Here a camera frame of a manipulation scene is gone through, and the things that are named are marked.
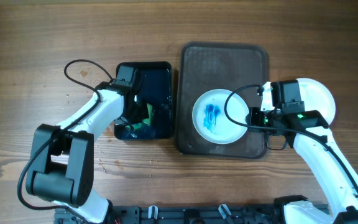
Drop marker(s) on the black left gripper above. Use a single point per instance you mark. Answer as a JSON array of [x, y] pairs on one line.
[[143, 114]]

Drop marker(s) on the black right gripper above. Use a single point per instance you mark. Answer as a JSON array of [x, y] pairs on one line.
[[254, 114]]

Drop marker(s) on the white plate with blue streaks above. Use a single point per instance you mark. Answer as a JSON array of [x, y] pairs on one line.
[[216, 115]]

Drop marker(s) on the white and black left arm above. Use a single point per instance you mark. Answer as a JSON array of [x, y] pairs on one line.
[[61, 165]]

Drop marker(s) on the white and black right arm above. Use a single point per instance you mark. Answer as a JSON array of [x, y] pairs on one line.
[[308, 133]]

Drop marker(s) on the black water tray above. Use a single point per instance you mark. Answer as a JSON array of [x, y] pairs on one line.
[[154, 86]]

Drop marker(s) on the brown serving tray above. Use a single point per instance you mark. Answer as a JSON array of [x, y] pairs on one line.
[[206, 66]]

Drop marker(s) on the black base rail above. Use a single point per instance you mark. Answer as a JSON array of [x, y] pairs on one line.
[[254, 213]]

